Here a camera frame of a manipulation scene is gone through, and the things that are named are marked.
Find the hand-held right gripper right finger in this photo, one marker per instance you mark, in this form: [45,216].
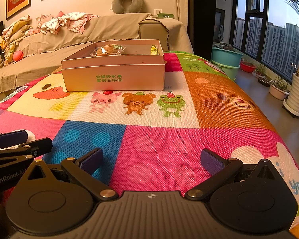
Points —
[210,161]

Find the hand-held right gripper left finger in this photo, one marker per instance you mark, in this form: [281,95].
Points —
[92,163]

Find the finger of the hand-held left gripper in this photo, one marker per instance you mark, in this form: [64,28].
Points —
[11,139]
[43,144]

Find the pink cardboard box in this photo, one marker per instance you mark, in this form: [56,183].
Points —
[114,79]

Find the bun bread packet red label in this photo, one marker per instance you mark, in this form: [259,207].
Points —
[107,49]

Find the yellow snack packet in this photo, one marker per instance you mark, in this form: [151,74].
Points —
[154,50]

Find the colourful cartoon play mat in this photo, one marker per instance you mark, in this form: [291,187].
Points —
[164,134]

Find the orange ball toy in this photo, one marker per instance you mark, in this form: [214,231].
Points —
[18,56]

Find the yellow plush toy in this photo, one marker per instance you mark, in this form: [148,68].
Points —
[7,52]

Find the light green plastic basin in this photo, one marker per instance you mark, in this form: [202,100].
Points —
[225,72]

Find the black plant tray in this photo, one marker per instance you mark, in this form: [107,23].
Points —
[264,82]

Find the small plant in pink pot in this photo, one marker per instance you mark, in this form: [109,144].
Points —
[279,92]

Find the red plastic basin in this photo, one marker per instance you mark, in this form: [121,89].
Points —
[248,67]

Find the teal plastic basin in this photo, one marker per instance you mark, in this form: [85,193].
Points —
[225,56]

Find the pink yellow folded blanket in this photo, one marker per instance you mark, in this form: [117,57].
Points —
[16,27]

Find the white floral baby garment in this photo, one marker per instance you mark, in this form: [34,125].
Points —
[51,26]

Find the beige sofa cover cloth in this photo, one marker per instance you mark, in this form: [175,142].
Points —
[102,27]

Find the beige sofa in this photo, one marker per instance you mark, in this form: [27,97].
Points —
[153,33]

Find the green digital clock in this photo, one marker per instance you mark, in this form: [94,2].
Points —
[166,16]

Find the grey neck pillow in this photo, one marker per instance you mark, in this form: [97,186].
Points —
[118,3]

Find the beige curtain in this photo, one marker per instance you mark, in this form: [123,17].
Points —
[182,2]

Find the black window frame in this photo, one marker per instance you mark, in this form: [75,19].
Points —
[264,37]

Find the white wall socket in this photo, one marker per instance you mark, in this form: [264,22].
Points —
[158,11]

